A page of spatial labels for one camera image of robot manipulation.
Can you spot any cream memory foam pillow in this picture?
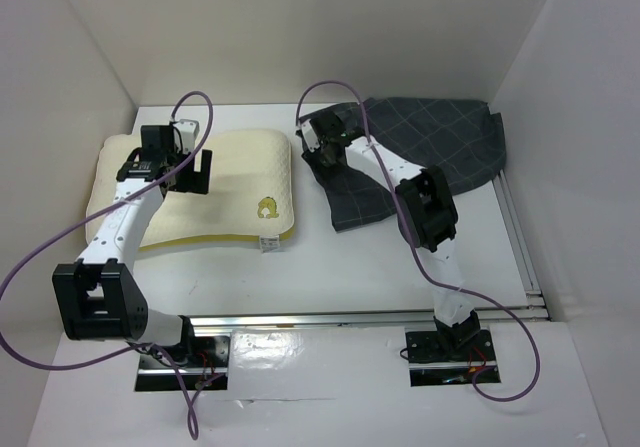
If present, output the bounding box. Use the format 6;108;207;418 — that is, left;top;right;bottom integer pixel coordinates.
84;127;297;253

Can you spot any dark grey checked pillowcase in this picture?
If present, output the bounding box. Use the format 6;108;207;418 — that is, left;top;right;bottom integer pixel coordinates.
302;97;507;232

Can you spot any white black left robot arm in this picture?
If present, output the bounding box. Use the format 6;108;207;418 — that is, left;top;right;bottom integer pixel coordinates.
52;120;213;366

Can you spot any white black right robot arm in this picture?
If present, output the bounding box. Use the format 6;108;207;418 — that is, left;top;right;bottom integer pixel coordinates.
297;112;480;359

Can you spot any white pillow care label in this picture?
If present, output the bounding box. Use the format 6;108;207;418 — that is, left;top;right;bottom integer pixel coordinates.
259;235;281;253

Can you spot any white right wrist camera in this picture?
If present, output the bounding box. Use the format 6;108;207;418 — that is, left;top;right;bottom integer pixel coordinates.
298;120;319;151

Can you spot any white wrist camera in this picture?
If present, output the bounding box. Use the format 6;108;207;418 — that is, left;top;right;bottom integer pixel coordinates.
298;120;319;151
172;119;200;155

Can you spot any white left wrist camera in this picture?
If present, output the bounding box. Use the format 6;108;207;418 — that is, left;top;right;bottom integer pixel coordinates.
172;119;200;155

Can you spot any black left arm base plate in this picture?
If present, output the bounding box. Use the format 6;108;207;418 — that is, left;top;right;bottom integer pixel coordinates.
135;330;230;371

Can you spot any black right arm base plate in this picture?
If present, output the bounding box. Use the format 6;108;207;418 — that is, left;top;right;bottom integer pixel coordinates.
405;329;496;364

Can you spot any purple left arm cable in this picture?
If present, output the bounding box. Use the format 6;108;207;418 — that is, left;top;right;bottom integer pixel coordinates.
0;90;214;441

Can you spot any aluminium front rail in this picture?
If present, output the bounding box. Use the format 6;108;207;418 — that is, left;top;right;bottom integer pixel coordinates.
190;297;550;329

